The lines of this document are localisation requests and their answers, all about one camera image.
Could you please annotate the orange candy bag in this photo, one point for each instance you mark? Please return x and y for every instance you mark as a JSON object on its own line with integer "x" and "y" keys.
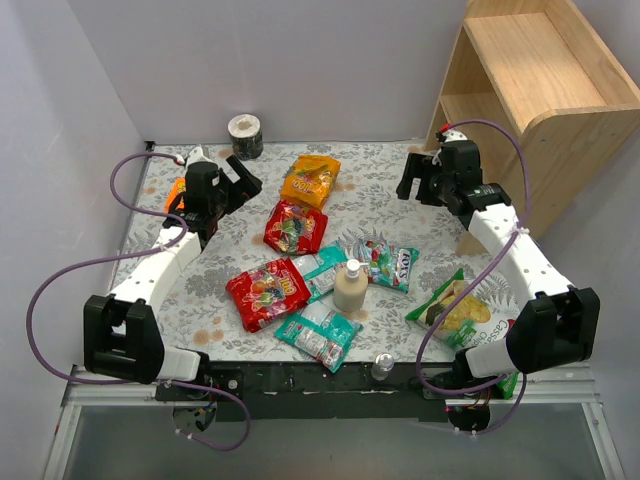
{"x": 310, "y": 181}

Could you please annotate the orange snack box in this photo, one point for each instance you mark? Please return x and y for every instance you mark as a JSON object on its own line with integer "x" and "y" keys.
{"x": 175, "y": 198}

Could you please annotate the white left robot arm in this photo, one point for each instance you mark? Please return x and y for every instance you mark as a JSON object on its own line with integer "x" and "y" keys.
{"x": 122, "y": 337}

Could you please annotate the beige pump soap bottle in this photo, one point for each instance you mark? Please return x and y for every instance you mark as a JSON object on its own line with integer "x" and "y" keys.
{"x": 350, "y": 287}

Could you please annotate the Fox's candy bag front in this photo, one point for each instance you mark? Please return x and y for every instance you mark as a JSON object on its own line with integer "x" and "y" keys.
{"x": 388, "y": 265}

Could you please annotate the red candy bag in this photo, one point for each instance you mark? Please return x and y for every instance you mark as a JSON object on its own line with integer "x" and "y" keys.
{"x": 268, "y": 292}
{"x": 294, "y": 229}

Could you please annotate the wooden shelf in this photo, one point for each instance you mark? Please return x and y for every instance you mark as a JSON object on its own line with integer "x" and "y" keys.
{"x": 543, "y": 97}

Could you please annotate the clear small bottle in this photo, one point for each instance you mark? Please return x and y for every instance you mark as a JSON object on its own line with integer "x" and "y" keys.
{"x": 382, "y": 366}

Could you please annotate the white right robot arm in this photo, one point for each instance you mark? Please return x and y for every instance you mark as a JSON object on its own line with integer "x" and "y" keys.
{"x": 557, "y": 322}

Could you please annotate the floral table mat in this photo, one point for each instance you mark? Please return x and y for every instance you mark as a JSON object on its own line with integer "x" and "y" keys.
{"x": 198, "y": 313}

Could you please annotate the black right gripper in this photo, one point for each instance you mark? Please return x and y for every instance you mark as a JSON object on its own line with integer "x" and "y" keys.
{"x": 426, "y": 181}

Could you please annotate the tape roll dark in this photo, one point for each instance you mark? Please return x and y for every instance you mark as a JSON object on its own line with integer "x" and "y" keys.
{"x": 246, "y": 136}

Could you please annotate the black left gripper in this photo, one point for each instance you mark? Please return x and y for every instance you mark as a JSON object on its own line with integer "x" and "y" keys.
{"x": 232, "y": 186}

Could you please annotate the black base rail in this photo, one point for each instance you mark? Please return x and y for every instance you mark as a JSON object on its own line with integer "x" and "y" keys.
{"x": 309, "y": 391}

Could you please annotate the green cassava chips bag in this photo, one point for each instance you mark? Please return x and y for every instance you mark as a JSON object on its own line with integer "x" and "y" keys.
{"x": 471, "y": 323}

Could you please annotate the teal Fox's bag back side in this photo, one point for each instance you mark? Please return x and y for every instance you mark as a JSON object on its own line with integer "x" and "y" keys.
{"x": 319, "y": 270}

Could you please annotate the teal candy bag near edge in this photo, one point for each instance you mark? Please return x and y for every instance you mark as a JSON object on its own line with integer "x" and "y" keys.
{"x": 320, "y": 332}

